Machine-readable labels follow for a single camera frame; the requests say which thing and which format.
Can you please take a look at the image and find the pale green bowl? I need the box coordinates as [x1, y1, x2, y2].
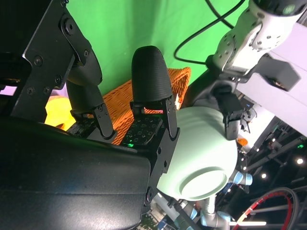
[155, 106, 238, 202]

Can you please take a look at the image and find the orange wicker basket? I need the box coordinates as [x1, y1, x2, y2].
[103, 67, 192, 147]

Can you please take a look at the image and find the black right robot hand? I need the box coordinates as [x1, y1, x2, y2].
[0, 0, 180, 230]

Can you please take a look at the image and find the green tablecloth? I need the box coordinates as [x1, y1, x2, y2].
[64, 0, 250, 101]

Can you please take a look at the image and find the red hoop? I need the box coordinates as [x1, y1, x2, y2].
[230, 186, 300, 230]

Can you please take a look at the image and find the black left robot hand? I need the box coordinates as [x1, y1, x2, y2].
[191, 79, 246, 141]

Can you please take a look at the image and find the black left wrist camera cable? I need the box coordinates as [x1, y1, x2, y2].
[174, 0, 246, 65]

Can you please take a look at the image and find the smooth yellow bread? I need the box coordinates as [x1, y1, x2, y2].
[44, 95, 75, 131]

